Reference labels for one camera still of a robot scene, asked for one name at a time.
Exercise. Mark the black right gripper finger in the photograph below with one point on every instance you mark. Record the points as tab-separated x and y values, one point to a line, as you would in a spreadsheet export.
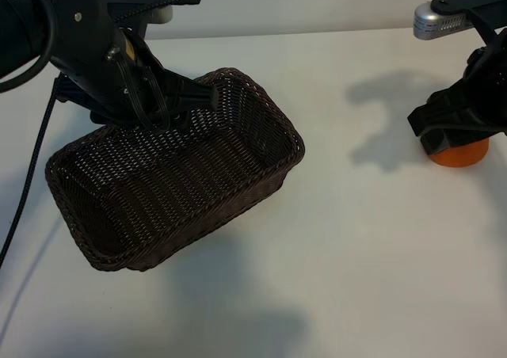
439	142
439	114

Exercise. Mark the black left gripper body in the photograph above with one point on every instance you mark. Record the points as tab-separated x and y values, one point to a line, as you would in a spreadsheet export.
87	49

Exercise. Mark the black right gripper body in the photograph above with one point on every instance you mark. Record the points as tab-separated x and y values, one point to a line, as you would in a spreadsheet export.
491	81

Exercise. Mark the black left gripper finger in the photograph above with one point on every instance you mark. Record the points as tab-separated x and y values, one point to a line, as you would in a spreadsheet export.
194	96
73	96

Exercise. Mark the orange fruit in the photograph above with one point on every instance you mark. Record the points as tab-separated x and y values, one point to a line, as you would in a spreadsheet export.
459	158

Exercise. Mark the dark brown wicker basket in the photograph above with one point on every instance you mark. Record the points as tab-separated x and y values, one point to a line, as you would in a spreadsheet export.
198	176

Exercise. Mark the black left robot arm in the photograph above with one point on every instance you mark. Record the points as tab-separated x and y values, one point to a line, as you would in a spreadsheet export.
16	25

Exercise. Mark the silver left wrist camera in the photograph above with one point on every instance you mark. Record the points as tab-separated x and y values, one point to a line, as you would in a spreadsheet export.
161	15

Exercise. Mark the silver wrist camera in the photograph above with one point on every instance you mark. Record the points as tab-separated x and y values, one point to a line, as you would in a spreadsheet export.
429	19
161	15

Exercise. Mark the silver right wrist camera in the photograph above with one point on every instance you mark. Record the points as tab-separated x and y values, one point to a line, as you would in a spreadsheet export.
429	19

